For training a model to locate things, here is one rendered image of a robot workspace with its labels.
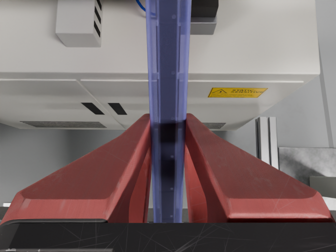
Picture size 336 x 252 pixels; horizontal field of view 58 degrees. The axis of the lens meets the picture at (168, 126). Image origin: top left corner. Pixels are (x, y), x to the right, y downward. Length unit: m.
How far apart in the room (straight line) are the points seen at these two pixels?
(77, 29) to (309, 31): 0.32
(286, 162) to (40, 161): 0.82
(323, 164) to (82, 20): 0.92
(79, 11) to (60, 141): 0.72
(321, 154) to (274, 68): 0.71
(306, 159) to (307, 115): 0.15
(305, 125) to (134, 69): 0.80
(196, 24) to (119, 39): 0.11
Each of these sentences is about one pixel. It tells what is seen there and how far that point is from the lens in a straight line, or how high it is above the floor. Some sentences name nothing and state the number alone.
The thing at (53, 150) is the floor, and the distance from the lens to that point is 1.11.
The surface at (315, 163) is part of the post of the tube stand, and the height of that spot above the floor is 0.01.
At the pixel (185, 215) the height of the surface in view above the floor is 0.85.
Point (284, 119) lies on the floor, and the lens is 1.12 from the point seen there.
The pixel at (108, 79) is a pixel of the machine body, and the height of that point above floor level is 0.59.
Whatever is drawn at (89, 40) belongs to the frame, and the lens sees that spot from 0.44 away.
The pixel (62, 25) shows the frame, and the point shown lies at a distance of 0.43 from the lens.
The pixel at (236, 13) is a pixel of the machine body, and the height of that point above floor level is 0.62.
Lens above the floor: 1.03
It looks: 81 degrees down
